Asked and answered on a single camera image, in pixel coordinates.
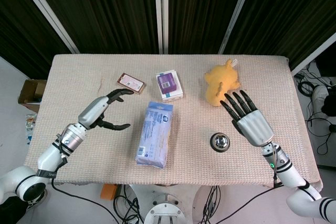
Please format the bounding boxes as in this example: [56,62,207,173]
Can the silver call bell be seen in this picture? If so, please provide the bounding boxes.
[209,132,230,153]

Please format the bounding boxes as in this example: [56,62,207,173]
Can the blue wet wipes pack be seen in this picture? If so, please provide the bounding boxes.
[134,101,174,169]

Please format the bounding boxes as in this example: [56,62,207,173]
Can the orange block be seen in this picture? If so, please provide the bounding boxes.
[100,183,118,201]

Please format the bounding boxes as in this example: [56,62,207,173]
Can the yellow plush toy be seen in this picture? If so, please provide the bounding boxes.
[204,59,242,108]

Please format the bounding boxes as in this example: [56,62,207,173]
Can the black cable bundle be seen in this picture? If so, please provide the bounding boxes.
[293,62,336,168]

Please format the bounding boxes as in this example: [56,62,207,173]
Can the brown snack packet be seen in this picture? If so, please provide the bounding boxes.
[117,72,147,95]

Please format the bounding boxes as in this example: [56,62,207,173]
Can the robot base column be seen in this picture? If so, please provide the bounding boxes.
[128,183,204,224]

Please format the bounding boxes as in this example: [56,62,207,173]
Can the white folding screen frame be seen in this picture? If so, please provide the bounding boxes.
[13,0,336,77]

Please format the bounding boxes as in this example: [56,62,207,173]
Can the purple and white box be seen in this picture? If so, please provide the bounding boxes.
[155,69,184,102]

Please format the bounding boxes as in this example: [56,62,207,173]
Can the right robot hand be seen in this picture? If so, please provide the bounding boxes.
[219,90,275,147]

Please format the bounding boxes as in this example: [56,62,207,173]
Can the beige woven tablecloth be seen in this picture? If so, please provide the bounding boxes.
[24,54,323,192]

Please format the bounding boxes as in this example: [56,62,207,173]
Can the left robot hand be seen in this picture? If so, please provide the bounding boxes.
[78,89,134,132]

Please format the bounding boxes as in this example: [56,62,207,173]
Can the cardboard box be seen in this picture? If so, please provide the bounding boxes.
[17,79,47,111]

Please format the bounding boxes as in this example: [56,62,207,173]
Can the black floor cables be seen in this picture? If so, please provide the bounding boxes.
[51,179,283,224]

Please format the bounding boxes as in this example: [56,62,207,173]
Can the colourful snack bag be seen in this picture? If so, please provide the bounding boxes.
[24,113,38,146]

